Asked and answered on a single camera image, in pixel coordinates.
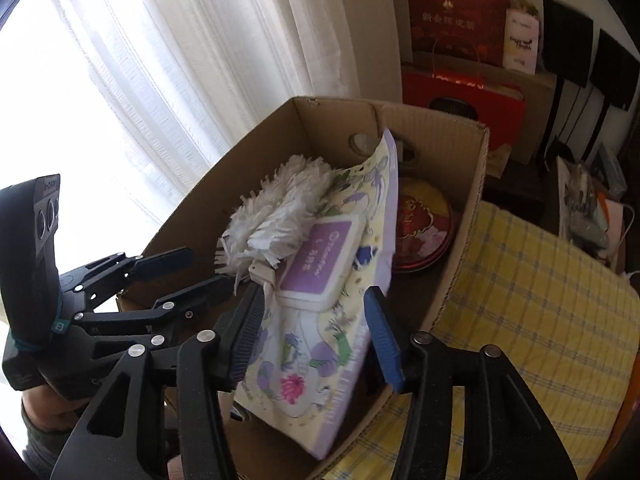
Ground white fluffy mop head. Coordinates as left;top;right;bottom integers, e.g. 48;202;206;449
214;155;336;281

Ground blue white small carton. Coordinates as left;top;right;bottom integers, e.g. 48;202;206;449
600;142;628;196

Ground gold wrapped package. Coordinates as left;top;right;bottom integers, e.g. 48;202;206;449
507;0;542;18

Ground white cable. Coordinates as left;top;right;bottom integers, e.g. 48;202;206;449
620;202;640;281

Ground black speaker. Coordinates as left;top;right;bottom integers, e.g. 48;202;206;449
589;29;640;111
541;0;595;88

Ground cluttered cardboard box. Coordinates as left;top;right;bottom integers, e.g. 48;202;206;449
555;155;628;271

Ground pink paper sheet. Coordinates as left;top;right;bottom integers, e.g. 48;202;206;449
602;197;625;241

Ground red gift bag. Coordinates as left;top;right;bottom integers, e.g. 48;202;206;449
405;0;508;68

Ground clear bag of dark items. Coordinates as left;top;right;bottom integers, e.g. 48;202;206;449
565;160;601;221

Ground large closed cardboard box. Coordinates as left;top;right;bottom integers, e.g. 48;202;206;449
500;67;558;166

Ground purple wet wipes pack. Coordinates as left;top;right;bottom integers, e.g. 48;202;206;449
230;129;401;461

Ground black speaker stand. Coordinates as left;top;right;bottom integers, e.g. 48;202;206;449
582;95;613;161
542;80;566;161

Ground red chocolate gift box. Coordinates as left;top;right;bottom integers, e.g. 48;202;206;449
400;62;527;153

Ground person's left forearm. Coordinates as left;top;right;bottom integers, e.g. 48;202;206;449
17;387;88;478

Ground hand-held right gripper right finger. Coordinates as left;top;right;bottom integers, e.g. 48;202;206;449
363;285;576;480

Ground white sheer curtain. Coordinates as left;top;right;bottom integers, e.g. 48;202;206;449
0;0;366;281

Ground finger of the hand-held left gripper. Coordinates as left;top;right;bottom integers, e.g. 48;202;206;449
60;246;195;293
72;275;237;347

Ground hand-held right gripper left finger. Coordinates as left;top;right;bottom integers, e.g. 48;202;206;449
50;282;266;480

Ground red gold round tin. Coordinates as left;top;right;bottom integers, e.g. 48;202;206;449
392;177;463;275

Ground white tissue roll pack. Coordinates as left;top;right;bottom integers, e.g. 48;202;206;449
501;7;543;73

